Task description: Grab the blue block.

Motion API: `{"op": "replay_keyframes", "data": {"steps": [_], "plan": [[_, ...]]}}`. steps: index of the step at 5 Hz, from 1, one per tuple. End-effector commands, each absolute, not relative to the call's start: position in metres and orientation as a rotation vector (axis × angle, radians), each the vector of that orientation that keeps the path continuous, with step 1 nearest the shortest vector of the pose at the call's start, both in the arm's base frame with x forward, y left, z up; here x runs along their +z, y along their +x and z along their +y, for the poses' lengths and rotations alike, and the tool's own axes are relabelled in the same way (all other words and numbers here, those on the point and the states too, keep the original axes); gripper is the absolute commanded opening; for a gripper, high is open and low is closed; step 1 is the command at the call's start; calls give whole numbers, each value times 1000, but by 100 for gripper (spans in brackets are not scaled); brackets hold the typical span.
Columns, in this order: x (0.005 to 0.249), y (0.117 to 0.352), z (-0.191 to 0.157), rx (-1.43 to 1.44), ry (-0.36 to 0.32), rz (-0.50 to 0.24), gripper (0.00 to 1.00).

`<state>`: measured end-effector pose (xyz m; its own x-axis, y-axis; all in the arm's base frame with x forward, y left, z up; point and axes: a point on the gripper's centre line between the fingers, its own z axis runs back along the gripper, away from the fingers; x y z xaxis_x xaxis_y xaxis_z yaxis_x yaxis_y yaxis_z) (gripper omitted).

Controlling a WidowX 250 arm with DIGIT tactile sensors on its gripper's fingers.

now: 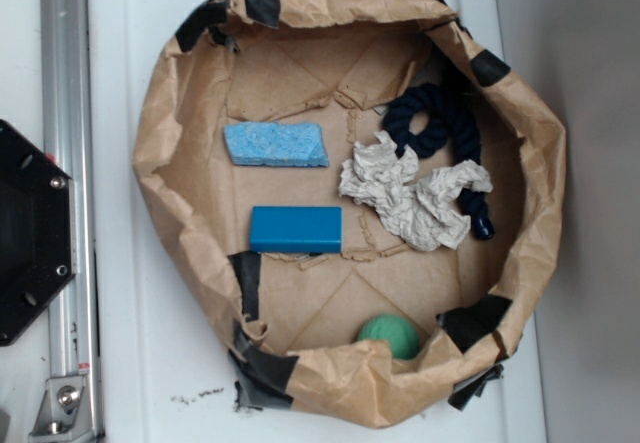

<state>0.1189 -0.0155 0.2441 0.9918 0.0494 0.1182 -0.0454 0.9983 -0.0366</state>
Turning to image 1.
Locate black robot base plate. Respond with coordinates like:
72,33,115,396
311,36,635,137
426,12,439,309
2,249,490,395
0,120,74,347

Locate aluminium extrusion rail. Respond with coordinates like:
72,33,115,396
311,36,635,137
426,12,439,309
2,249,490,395
41,0,105,442

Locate metal corner bracket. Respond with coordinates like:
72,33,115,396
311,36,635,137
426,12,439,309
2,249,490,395
28,375,95,442

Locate green ball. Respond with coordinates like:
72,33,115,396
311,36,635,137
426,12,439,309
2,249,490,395
357,314,420,360

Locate brown paper bag bin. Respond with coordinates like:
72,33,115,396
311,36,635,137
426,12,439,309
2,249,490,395
133,0,566,428

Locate dark navy rope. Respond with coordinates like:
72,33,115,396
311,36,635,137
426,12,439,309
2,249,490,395
381,82,496,241

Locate light blue sponge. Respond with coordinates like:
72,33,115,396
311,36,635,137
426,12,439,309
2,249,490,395
223,122,330,167

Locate blue rectangular block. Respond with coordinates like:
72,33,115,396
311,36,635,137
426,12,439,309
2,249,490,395
249,206,342,254

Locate crumpled white paper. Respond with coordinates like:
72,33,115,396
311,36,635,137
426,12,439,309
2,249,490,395
338,131,493,251

